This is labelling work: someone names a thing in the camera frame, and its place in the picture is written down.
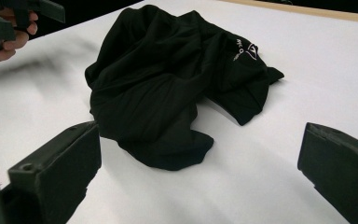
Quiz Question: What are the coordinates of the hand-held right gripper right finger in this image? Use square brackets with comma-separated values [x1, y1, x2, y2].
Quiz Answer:
[297, 122, 358, 224]

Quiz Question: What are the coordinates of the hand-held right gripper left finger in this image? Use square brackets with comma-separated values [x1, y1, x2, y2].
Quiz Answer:
[0, 120, 103, 224]

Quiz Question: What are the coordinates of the black garment with white logo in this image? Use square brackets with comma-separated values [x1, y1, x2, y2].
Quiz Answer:
[84, 4, 285, 172]

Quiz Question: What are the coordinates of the white table cover sheet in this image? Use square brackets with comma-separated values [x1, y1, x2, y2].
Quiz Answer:
[0, 0, 358, 224]

